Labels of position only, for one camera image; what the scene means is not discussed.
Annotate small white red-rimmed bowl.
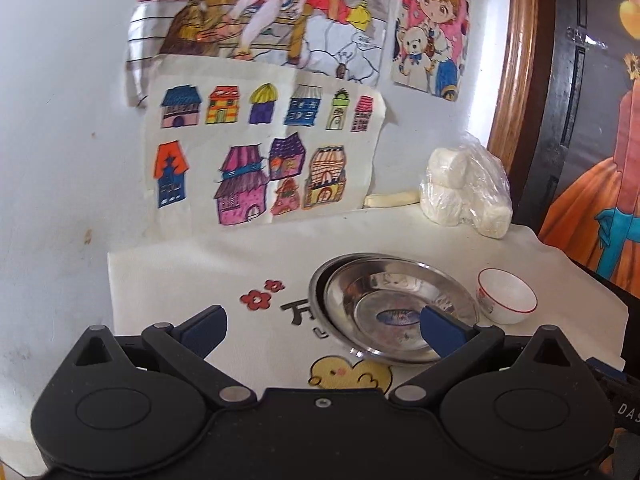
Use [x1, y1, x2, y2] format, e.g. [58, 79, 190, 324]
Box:
[476, 268, 538, 325]

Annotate stainless steel plate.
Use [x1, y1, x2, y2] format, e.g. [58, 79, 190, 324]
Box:
[309, 254, 478, 365]
[308, 252, 407, 364]

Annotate white printed table cloth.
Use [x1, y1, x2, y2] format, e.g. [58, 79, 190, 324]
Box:
[108, 206, 628, 392]

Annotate plastic bag of white rolls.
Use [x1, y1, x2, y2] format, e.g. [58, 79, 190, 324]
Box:
[419, 133, 513, 240]

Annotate houses drawing paper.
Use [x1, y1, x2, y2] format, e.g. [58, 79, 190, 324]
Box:
[143, 55, 386, 240]

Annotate orange dress girl poster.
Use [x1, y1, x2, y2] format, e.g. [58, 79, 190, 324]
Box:
[539, 0, 639, 295]

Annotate teddy bear girl drawing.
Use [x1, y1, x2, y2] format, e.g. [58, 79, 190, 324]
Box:
[390, 0, 471, 101]

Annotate large coloured scene drawing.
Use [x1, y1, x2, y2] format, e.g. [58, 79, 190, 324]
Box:
[126, 0, 390, 106]

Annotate cream stick by wall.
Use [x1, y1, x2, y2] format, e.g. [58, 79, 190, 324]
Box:
[363, 190, 420, 209]

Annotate wooden door frame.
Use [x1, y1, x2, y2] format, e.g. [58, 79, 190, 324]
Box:
[488, 0, 539, 174]

